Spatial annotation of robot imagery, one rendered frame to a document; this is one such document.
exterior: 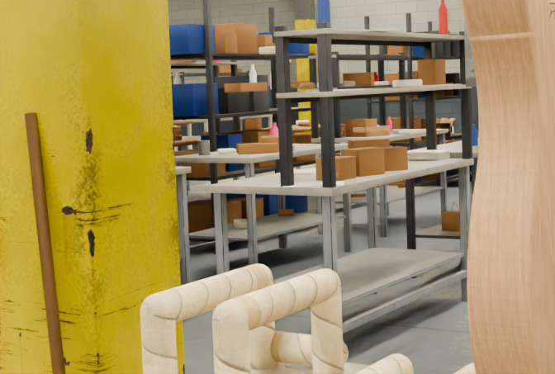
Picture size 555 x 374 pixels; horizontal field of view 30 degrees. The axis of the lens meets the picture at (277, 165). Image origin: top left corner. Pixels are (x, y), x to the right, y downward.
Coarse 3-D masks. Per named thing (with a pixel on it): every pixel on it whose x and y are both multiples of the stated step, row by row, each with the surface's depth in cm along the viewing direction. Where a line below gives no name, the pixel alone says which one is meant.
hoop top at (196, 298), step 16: (224, 272) 105; (240, 272) 106; (256, 272) 107; (176, 288) 98; (192, 288) 99; (208, 288) 100; (224, 288) 102; (240, 288) 104; (256, 288) 107; (144, 304) 95; (160, 304) 94; (176, 304) 95; (192, 304) 97; (208, 304) 100; (176, 320) 96
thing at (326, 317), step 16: (320, 304) 104; (336, 304) 104; (320, 320) 104; (336, 320) 104; (320, 336) 104; (336, 336) 104; (320, 352) 104; (336, 352) 104; (320, 368) 104; (336, 368) 104
